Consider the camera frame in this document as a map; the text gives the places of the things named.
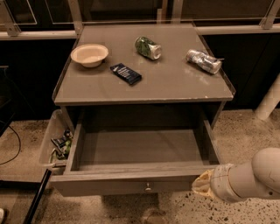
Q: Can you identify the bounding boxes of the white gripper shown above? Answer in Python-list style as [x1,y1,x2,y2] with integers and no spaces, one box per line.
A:
[192,164,243,203]

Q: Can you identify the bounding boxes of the grey top drawer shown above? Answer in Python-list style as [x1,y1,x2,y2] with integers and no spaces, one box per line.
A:
[51,120,224,197]

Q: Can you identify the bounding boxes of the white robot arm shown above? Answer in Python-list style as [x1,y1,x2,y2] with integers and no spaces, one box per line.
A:
[192,80,280,203]

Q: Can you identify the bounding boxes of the grey drawer cabinet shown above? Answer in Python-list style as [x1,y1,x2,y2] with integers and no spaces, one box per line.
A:
[54,24,234,132]

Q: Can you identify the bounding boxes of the crushed silver can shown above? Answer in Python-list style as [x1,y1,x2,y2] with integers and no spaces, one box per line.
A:
[185,49,222,74]

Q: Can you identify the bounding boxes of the dark blue snack packet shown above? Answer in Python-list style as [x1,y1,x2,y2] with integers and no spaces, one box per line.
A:
[110,63,142,85]

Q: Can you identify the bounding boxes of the snack packets in bin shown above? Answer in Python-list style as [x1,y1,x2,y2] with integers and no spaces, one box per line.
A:
[49,129,73,162]

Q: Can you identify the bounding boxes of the green soda can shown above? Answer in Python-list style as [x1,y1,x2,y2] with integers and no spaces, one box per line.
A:
[135,37,162,60]

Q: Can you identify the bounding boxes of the clear plastic bin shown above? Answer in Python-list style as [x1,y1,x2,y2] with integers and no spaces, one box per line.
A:
[39,109,73,175]

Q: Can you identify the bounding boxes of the black pole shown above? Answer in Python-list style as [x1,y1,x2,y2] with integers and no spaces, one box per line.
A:
[23,169,52,224]

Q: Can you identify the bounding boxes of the white paper bowl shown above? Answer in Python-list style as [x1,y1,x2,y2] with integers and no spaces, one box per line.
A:
[70,44,109,67]

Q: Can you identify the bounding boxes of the metal railing frame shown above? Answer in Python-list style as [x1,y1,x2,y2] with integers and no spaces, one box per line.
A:
[0,0,280,39]

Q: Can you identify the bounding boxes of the black cable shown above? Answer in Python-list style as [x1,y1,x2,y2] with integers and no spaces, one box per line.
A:
[0,120,22,166]

